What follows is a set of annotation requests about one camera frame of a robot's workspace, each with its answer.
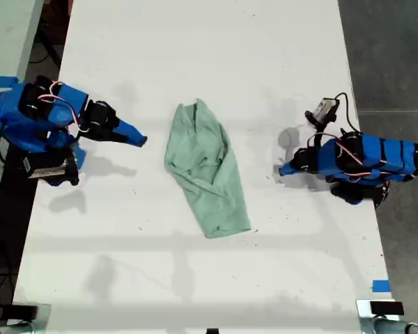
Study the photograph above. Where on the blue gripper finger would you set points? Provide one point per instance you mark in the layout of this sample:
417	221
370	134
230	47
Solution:
294	172
129	139
292	165
132	130

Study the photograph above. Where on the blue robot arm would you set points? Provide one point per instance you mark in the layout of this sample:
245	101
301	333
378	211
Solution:
376	156
31	118

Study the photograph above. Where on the pale green T-shirt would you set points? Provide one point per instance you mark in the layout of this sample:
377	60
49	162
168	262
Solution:
205	167

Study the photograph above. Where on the blue tape strip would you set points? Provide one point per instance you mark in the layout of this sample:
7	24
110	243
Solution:
0	81
381	286

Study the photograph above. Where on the grey side table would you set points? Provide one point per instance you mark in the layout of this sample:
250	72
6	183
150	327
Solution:
7	35

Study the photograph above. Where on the small black block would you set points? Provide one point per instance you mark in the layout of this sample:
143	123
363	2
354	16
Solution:
24	311
386	308

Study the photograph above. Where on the grey metal pipe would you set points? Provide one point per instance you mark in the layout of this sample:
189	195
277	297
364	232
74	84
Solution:
400	327

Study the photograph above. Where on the black camera stalk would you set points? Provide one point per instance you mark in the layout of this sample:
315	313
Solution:
318	134
72	172

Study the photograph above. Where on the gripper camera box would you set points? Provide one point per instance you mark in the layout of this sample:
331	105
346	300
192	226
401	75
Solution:
323	109
45	170

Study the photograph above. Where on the metal table bracket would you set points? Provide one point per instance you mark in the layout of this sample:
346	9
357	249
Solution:
364	313
43	316

